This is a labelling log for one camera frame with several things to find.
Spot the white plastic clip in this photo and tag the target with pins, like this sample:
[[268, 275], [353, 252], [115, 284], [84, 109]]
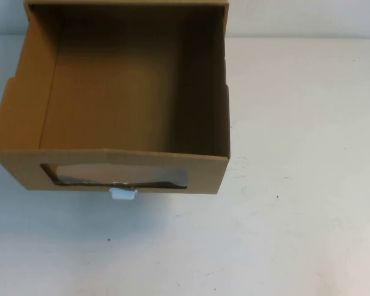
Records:
[[123, 195]]

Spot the brown cardboard shoe box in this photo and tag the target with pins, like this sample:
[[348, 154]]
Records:
[[117, 101]]

